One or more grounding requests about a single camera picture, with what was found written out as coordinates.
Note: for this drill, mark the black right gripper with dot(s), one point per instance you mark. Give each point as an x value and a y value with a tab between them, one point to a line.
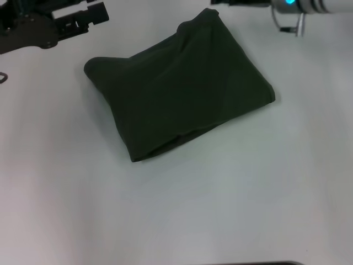
249	2

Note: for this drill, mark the dark green printed t-shirt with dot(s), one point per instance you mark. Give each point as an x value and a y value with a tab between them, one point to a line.
179	82

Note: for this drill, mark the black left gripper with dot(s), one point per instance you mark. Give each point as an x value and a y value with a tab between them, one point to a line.
24	30

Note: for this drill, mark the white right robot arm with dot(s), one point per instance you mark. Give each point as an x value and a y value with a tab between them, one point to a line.
311	5

